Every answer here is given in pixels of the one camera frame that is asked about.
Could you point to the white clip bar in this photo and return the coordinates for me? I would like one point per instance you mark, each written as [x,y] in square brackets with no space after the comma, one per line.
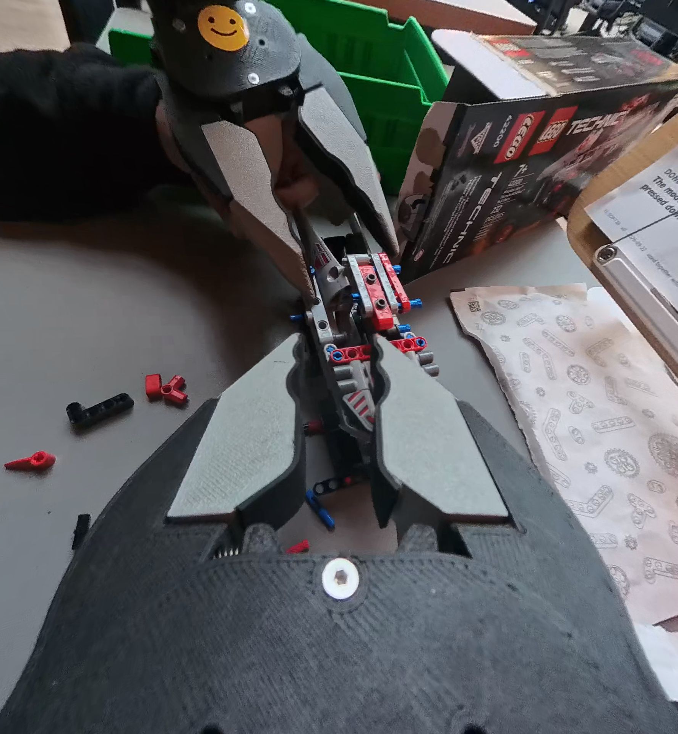
[660,321]

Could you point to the blue brick pin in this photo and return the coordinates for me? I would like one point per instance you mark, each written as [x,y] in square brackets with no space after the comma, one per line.
[320,507]

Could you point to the white instruction sheet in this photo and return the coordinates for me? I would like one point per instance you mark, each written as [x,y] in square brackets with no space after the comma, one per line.
[660,229]

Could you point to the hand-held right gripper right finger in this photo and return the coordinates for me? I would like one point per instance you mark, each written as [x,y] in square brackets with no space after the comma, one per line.
[436,453]

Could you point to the red brick tooth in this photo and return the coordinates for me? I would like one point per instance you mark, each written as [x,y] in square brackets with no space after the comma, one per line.
[299,546]
[31,460]

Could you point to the black angled brick beam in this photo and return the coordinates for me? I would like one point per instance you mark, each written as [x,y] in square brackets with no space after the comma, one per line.
[99,410]

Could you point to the black brick pin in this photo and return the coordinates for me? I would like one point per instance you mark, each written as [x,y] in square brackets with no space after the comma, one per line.
[81,530]

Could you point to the brown instruction board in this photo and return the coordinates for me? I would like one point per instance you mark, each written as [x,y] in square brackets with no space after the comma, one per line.
[580,221]

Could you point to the grey red brick vehicle model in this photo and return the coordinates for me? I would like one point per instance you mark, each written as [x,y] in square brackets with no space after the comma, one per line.
[373,286]

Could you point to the black cardboard set box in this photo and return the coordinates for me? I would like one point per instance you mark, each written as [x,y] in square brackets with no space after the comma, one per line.
[488,200]

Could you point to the red brick connector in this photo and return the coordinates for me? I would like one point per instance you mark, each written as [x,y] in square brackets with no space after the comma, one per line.
[175,391]
[153,385]

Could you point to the printed white paper bag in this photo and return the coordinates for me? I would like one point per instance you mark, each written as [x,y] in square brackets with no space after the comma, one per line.
[602,430]

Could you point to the person's left hand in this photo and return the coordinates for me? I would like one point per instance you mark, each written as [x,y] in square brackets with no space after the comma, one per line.
[287,160]

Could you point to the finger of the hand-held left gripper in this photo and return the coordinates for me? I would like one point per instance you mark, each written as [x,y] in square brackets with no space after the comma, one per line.
[339,143]
[241,160]

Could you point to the grey table with wooden edge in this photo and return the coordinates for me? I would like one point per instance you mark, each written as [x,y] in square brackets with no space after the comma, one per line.
[459,14]

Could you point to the green plastic bin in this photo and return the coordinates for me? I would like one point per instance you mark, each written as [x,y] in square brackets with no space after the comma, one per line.
[390,114]

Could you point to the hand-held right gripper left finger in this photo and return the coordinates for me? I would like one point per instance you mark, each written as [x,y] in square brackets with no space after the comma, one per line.
[241,453]

